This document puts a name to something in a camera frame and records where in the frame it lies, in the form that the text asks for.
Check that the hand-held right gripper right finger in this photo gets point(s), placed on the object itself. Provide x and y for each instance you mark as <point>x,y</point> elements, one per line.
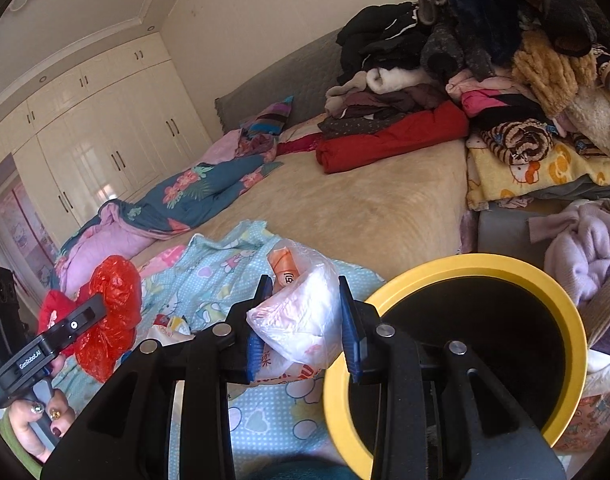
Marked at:
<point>352,340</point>

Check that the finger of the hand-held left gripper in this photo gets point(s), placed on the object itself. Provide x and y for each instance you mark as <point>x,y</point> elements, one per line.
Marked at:
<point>77,322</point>

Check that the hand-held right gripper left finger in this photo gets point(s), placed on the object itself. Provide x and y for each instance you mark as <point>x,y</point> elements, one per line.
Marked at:
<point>255,355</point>

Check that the red plastic bag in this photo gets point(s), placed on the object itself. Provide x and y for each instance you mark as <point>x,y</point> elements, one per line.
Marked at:
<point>115,305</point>

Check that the white plastic bag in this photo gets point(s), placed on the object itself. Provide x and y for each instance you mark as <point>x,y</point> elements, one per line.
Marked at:
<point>300,310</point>

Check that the yellow trash bin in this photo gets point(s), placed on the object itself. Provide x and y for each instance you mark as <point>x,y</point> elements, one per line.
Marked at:
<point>485,262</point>

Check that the person's left hand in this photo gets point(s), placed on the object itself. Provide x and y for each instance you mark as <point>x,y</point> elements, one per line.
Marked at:
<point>25,430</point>

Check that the red flowered cloth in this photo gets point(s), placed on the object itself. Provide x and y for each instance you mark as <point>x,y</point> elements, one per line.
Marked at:
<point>52,310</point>

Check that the white snack wrapper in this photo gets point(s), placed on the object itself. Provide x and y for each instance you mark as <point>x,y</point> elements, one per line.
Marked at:
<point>172,330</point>

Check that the light blue cartoon blanket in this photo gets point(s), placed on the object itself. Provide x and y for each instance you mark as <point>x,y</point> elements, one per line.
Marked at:
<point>220,270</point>

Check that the pink cartoon sheet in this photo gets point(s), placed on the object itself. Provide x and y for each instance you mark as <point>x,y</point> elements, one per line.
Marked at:
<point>160,260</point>

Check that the pink cartoon door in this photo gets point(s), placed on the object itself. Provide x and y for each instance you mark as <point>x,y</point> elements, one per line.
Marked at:
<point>30,230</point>

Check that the teal cloth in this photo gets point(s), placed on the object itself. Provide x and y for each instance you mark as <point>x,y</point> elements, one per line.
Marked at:
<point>295,472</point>

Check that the beige bed blanket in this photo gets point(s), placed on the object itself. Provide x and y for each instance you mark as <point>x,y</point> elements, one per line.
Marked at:
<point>360,210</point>

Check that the blue floral quilt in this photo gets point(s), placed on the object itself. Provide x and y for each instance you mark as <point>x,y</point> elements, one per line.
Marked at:
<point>200,185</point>

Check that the white wardrobe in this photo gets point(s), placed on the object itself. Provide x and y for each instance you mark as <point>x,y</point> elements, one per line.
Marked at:
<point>100,125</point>

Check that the red folded garment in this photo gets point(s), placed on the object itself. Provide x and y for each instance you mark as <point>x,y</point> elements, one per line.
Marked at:
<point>400,140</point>

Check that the dark dotted garment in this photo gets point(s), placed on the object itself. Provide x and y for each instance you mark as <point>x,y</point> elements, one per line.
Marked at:
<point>355,124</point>

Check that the striped cloth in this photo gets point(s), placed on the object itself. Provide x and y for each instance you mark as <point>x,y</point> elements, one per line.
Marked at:
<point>270,117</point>

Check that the lilac fleece garment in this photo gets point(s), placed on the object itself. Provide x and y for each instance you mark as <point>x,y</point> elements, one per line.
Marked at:
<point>580,255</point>

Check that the maroon garment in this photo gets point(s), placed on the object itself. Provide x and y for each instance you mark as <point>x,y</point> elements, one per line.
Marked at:
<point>410,97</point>

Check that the yellow cartoon blanket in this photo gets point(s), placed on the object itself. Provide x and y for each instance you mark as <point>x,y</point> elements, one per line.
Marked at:
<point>535,170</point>

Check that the white cloth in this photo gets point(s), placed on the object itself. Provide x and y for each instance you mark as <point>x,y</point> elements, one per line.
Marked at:
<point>602,372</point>

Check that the brown striped knit garment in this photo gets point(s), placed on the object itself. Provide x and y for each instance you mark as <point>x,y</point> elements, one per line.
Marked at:
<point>520,142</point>

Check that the cream fleece garment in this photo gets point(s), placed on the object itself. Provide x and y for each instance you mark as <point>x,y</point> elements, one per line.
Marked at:
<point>385,80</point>

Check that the pink garment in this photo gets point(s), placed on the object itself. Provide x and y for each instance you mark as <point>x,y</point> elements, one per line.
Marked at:
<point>477,102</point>

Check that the grey headboard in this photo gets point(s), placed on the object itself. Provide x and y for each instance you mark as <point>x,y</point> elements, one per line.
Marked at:
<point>285,75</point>

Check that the grey speckled garment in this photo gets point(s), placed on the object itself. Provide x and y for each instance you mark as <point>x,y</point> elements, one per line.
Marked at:
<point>442,47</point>

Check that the black jacket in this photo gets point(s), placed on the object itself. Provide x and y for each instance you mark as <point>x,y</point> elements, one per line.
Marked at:
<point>380,35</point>

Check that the cream sherpa garment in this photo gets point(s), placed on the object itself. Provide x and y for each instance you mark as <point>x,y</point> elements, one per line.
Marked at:
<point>595,115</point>

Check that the mustard fluffy garment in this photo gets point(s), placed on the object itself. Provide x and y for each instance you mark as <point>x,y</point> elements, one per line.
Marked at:
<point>545,70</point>

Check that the navy fluffy garment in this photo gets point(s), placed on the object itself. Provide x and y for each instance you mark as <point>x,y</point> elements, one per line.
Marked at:
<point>485,15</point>

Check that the black knit garment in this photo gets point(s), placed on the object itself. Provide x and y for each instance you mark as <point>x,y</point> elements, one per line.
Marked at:
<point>570,15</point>

